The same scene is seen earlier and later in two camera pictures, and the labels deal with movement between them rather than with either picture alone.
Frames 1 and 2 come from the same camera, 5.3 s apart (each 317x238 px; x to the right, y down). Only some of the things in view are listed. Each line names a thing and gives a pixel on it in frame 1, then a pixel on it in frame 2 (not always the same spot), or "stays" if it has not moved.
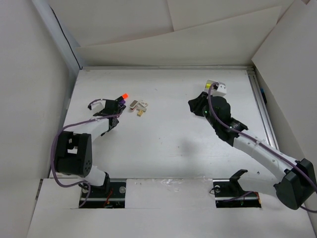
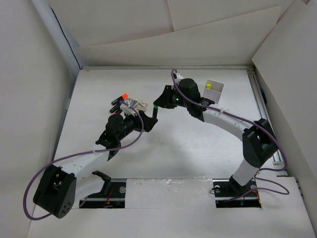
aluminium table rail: x=256 y=88 stays
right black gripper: x=196 y=104 → x=164 y=100
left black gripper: x=100 y=112 → x=147 y=122
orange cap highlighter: x=124 y=96 stays
